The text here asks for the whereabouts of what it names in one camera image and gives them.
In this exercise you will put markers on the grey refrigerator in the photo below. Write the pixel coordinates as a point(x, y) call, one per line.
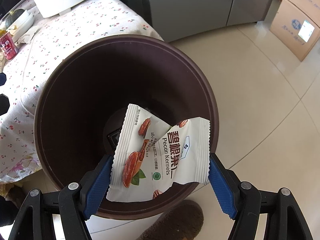
point(176, 19)

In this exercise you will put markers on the white pecan kernels packet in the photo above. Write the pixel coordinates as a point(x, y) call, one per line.
point(151, 156)

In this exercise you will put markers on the brown trash bin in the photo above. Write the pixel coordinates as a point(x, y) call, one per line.
point(86, 98)

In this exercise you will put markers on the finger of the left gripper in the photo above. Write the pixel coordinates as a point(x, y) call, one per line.
point(2, 79)
point(4, 104)

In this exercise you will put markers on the brown fuzzy slipper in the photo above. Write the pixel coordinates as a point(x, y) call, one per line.
point(184, 221)

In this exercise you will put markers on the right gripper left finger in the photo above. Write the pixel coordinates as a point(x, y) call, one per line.
point(95, 186)

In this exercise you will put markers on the black plastic tray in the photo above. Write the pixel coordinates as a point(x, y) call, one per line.
point(113, 137)

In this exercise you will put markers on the red milk drink can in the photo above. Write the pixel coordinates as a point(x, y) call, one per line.
point(8, 47)

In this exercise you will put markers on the lower cardboard box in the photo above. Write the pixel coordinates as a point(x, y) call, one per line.
point(295, 29)

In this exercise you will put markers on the yellow snack wrapper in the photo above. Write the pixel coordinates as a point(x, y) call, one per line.
point(11, 30)

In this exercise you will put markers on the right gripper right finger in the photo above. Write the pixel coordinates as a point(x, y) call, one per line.
point(225, 185)

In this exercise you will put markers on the dark green pumpkin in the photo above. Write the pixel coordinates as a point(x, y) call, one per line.
point(12, 17)

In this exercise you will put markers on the white snack packet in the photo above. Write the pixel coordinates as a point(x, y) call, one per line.
point(28, 36)

